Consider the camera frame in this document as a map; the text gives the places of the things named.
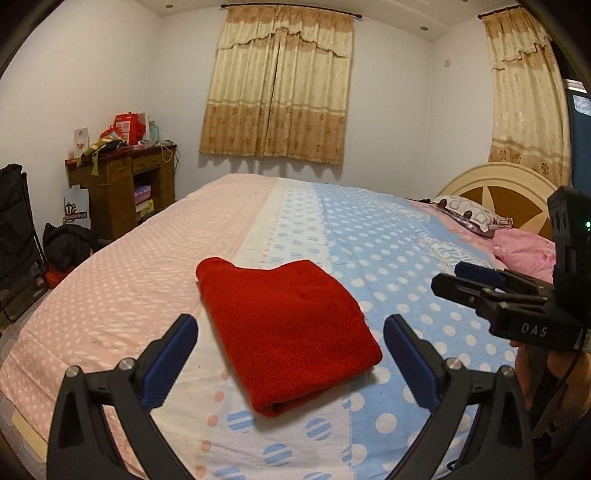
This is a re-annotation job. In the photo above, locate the red knitted sweater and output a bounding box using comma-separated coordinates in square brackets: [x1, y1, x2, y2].
[195, 257, 383, 418]

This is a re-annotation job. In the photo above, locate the right hand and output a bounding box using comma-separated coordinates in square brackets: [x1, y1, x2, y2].
[510, 341, 590, 438]

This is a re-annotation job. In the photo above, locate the pink pillow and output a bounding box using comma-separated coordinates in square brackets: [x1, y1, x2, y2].
[492, 229, 556, 283]

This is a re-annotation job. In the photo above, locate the patterned white purple pillow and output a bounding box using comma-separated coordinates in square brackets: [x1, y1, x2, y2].
[431, 195, 513, 239]

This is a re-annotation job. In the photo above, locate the cream wooden headboard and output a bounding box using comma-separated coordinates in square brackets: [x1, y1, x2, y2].
[440, 162, 557, 240]

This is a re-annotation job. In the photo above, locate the blue pink dotted bedspread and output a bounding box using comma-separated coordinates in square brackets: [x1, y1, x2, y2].
[1, 174, 540, 479]

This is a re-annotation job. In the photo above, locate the beige corner curtain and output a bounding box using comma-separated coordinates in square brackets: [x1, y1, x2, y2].
[482, 7, 572, 187]

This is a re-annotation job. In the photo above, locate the black bag on floor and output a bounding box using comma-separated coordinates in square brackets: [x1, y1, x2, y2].
[42, 223, 99, 274]

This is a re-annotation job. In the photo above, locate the brown wooden desk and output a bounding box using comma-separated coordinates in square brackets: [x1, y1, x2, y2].
[64, 144, 177, 242]

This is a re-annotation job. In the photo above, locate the beige window curtain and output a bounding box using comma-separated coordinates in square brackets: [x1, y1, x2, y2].
[199, 5, 355, 165]

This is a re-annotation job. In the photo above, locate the red gift box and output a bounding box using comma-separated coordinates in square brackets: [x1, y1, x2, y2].
[113, 112, 146, 146]

